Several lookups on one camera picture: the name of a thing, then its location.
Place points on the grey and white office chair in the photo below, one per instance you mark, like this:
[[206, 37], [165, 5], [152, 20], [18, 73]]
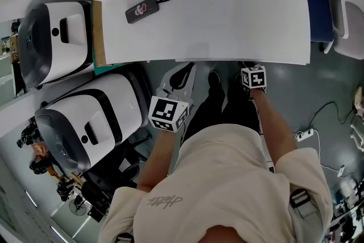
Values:
[[349, 34]]

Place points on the person's right forearm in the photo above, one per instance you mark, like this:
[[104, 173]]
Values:
[[273, 128]]

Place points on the white stool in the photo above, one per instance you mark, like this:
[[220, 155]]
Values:
[[358, 133]]

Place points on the black power bank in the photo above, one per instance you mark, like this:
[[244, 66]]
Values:
[[139, 11]]

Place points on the brown cardboard sheet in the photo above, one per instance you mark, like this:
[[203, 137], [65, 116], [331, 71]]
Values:
[[99, 37]]

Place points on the black office chair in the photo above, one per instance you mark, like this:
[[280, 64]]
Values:
[[113, 179]]

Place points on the blue chair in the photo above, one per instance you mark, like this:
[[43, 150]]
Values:
[[324, 8]]

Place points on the person's cream shirt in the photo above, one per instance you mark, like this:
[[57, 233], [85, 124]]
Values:
[[227, 190]]

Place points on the teal box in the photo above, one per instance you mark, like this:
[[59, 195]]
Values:
[[113, 68]]

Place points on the person's left forearm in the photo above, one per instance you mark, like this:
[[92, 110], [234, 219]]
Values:
[[159, 162]]

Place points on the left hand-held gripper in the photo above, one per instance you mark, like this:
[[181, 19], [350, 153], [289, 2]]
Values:
[[167, 112]]

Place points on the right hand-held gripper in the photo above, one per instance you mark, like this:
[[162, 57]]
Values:
[[254, 76]]

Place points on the white power strip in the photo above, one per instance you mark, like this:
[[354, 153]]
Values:
[[304, 135]]

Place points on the white and black robot machine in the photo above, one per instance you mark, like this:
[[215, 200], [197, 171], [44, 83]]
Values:
[[91, 119], [62, 37]]

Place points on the person's black trousers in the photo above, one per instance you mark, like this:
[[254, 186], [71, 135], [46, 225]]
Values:
[[210, 111]]

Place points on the white plug adapter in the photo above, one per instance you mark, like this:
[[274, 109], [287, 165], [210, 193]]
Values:
[[340, 171]]

